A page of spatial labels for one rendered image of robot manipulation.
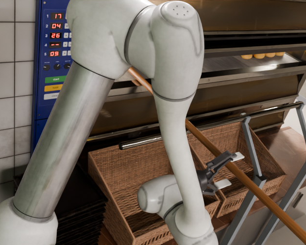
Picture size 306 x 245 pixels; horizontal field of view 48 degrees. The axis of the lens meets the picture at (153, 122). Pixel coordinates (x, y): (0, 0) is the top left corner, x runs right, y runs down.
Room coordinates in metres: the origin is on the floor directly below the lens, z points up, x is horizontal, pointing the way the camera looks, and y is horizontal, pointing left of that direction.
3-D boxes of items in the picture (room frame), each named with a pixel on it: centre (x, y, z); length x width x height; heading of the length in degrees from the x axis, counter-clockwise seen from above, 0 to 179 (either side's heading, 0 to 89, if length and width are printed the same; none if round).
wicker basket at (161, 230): (1.33, -0.09, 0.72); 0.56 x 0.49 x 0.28; 134
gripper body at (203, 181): (0.93, -0.22, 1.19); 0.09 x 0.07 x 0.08; 132
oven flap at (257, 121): (1.92, -0.33, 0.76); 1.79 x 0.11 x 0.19; 133
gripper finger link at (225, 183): (1.02, -0.32, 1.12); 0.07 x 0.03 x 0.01; 132
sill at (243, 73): (1.94, -0.32, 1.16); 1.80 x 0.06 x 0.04; 133
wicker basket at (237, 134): (1.73, -0.53, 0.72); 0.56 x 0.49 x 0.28; 132
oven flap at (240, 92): (1.92, -0.33, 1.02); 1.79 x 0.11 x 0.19; 133
